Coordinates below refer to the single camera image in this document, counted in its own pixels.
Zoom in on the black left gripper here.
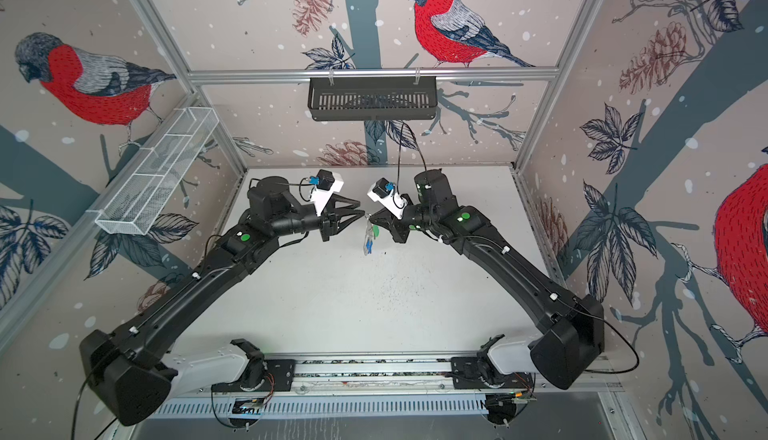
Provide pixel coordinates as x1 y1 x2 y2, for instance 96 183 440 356
270 194 365 242

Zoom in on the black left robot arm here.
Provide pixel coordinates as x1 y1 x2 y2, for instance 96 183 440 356
79 169 364 426

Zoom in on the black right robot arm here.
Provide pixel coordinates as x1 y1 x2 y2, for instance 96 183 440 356
367 169 605 390

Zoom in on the small circuit board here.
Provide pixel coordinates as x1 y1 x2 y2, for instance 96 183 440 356
232 398 265 415

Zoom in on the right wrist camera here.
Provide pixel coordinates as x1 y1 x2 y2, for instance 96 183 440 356
367 177 411 220

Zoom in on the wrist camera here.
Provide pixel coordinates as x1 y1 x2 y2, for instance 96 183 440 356
367 177 411 220
308 169 344 216

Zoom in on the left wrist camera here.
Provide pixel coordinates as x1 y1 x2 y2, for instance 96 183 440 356
308 169 344 216

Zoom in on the right camera cable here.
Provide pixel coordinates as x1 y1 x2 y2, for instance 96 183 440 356
394 118 430 201

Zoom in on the black wall basket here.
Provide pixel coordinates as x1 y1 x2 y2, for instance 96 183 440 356
307 76 438 121

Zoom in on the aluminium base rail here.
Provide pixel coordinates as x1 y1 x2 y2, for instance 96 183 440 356
152 352 607 420

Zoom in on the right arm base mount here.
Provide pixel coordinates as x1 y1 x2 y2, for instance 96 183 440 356
444 334 536 393

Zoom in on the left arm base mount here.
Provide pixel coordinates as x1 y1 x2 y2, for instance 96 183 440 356
211 338 297 393

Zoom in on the white wire mesh basket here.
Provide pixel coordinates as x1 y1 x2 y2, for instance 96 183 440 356
95 106 219 235

